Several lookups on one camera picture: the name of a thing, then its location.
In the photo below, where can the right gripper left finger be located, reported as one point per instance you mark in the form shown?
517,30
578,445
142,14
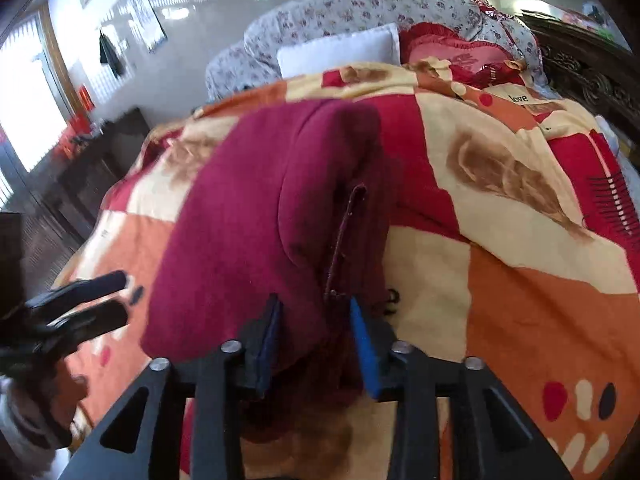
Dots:
140,436

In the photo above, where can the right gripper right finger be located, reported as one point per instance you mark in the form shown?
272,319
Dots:
461,407

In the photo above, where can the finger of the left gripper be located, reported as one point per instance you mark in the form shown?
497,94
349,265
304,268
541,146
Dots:
62,337
79,292

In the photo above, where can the maroon fleece garment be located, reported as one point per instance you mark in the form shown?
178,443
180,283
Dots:
293,203

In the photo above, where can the dark wooden cabinet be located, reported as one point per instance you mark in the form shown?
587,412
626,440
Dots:
70,191

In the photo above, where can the window with grille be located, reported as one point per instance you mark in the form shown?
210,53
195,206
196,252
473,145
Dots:
33,111

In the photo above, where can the orange red patterned blanket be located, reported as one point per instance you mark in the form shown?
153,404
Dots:
512,238

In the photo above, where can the dark hanging garment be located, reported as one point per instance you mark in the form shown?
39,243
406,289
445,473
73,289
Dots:
109,56

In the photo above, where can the floral quilt bundle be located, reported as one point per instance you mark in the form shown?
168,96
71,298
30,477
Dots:
252,61

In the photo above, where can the white pillow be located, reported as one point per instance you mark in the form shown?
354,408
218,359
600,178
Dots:
377,45

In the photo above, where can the red embroidered pillow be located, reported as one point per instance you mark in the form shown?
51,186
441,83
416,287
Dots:
478,63

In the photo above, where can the dark carved wooden headboard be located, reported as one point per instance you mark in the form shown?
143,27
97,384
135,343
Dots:
580,64

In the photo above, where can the wall calendar poster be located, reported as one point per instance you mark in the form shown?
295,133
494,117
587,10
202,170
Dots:
148,25

